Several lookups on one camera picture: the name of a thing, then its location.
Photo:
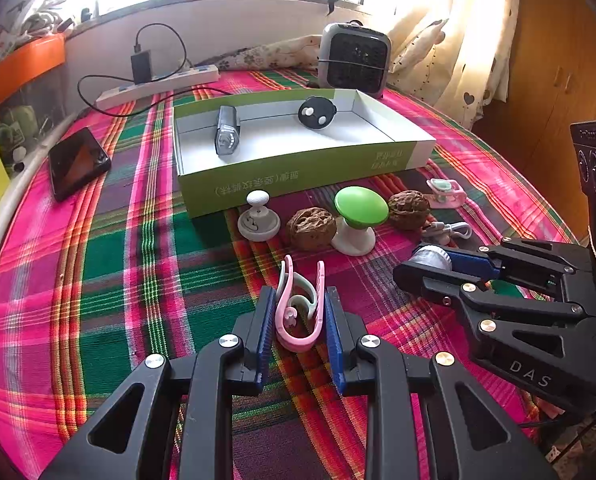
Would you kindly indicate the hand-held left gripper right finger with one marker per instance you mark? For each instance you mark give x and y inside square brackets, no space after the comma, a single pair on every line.
[334,340]

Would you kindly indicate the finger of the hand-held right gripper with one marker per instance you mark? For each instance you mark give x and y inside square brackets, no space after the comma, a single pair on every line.
[470,262]
[427,285]

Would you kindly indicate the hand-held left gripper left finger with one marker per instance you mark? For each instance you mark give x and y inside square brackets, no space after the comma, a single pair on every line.
[265,330]

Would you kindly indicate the pink and grey clip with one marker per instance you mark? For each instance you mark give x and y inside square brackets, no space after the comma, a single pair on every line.
[281,310]

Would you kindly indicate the small clear jar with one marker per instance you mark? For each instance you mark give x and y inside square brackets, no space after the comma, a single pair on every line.
[430,257]

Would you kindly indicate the white knob stand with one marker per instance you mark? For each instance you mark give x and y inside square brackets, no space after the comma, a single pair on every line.
[258,227]

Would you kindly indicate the large brown walnut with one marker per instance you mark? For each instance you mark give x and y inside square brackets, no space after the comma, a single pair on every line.
[310,227]

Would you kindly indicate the green and white cardboard box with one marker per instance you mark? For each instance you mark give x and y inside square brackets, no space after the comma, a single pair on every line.
[278,185]

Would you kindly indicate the small brown walnut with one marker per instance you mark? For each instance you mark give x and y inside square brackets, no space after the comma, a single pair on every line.
[407,210]

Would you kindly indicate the green mushroom knob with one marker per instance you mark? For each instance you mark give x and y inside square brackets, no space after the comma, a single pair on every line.
[360,205]

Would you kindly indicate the plaid cloth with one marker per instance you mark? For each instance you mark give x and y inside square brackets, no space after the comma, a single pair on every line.
[128,260]

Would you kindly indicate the wooden cabinet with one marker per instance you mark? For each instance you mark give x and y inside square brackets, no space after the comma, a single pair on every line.
[542,60]

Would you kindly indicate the black bike light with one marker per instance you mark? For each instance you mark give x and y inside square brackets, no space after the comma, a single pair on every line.
[226,135]

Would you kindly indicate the black round gadget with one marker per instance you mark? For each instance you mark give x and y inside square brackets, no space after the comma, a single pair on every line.
[313,112]

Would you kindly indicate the heart print curtain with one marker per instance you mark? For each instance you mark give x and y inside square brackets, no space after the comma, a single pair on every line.
[477,35]

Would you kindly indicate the grey space heater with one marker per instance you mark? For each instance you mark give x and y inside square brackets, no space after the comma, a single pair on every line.
[353,60]

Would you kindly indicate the black smartphone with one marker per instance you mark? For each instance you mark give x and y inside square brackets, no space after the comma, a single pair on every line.
[78,162]

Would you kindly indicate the white power strip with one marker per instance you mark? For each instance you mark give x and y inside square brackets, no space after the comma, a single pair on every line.
[168,85]

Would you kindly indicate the floral pillow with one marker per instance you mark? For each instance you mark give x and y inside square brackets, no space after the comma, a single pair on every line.
[278,52]

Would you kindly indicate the black charger adapter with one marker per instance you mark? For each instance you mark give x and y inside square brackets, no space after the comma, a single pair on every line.
[142,67]

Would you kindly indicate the orange storage bin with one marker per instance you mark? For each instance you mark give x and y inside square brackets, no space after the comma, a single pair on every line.
[23,65]

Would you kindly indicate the pile of papers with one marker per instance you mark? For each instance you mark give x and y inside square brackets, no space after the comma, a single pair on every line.
[8,25]

